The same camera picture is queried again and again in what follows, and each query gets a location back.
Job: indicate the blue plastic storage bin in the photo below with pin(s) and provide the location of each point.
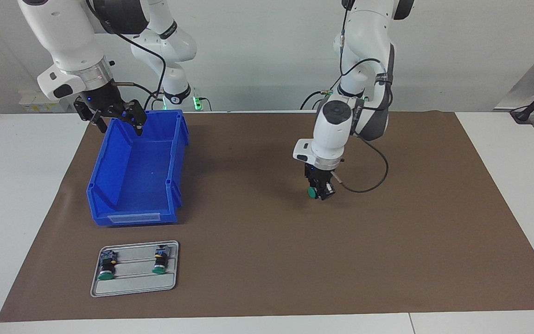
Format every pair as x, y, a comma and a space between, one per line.
142, 176

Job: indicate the white cardboard box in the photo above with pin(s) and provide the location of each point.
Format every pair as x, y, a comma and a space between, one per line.
30, 104

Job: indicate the grey plastic tray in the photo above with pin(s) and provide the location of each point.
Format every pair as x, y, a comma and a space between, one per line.
132, 288

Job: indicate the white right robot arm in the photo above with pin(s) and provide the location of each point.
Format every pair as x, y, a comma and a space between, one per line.
72, 37

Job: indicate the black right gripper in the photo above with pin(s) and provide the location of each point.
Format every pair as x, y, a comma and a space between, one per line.
104, 101

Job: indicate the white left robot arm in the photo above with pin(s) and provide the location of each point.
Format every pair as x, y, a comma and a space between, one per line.
332, 125

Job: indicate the green push button switch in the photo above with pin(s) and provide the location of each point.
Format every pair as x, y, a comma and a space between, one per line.
107, 266
160, 260
312, 192

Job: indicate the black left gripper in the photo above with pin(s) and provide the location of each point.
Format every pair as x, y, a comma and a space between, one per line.
319, 175

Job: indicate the brown table mat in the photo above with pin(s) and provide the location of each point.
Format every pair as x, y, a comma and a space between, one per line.
341, 250

